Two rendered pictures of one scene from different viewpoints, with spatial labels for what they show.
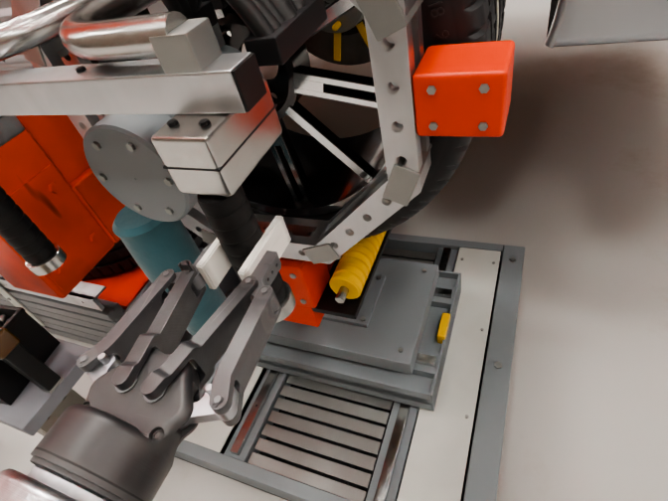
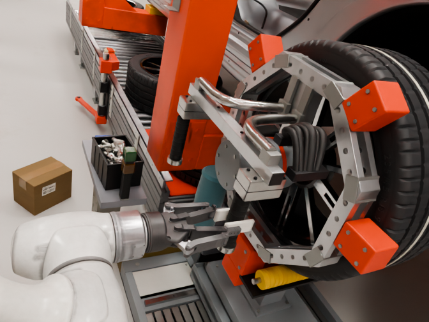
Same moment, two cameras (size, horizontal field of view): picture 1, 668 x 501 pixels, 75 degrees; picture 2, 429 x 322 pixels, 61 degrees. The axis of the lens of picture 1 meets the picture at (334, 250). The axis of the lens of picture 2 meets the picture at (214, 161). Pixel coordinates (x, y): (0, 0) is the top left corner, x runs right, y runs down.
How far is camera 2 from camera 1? 39 cm
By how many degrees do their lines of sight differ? 23
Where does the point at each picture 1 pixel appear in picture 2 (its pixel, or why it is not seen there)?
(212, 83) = (266, 171)
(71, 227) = (188, 149)
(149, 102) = (248, 158)
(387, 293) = (283, 314)
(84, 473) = (150, 228)
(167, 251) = (210, 194)
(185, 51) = (267, 158)
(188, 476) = not seen: hidden behind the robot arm
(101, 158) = (223, 150)
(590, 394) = not seen: outside the picture
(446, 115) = (347, 246)
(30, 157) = not seen: hidden behind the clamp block
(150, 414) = (171, 232)
